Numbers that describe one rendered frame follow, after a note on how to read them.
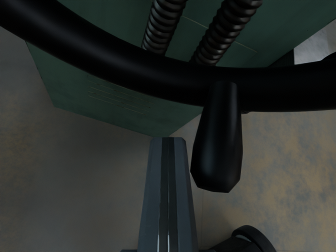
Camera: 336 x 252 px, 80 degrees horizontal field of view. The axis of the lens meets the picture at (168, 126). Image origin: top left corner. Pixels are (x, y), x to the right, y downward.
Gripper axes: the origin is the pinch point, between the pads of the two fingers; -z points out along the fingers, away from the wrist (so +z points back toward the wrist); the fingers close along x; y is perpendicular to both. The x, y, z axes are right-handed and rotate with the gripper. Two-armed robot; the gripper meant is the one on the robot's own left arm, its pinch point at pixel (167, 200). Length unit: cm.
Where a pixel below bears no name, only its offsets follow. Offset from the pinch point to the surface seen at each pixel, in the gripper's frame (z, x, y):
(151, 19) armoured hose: -13.0, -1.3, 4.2
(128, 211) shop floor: -32, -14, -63
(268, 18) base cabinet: -25.3, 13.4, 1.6
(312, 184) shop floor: -58, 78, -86
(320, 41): -30.7, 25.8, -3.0
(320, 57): -27.5, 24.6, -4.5
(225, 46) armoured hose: -12.4, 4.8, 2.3
